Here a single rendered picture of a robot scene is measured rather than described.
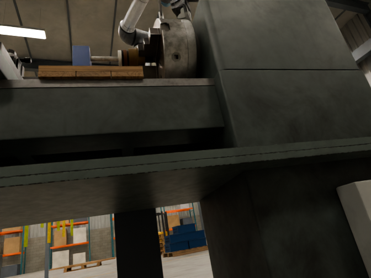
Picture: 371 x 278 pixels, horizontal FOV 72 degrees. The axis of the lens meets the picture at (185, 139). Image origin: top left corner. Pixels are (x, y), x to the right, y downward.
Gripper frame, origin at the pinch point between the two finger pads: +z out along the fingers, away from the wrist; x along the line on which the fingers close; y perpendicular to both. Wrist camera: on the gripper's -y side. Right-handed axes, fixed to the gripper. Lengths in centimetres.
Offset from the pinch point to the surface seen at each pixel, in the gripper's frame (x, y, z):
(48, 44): -439, 628, -607
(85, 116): 46, 25, 62
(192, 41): 22.2, -4.7, 31.5
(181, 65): 21.4, 1.4, 38.9
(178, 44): 25.3, 0.2, 32.7
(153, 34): 28.9, 7.6, 27.2
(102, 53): -580, 502, -607
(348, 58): -7, -57, 44
